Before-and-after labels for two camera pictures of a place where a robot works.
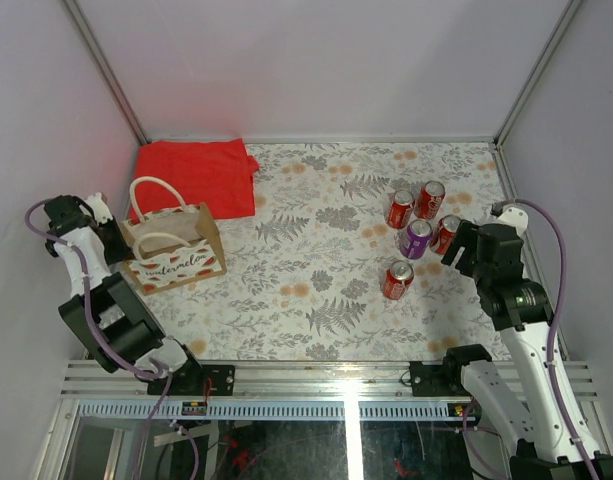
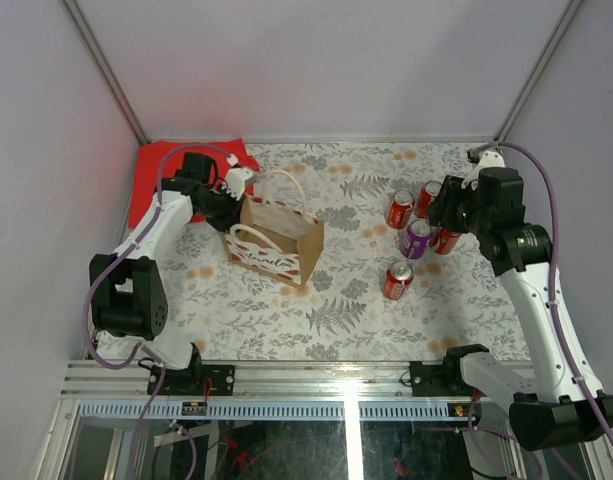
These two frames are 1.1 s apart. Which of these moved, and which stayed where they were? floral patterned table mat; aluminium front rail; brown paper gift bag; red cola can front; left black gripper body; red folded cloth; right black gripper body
Moved: brown paper gift bag; right black gripper body; left black gripper body
Stayed: floral patterned table mat; red cola can front; aluminium front rail; red folded cloth
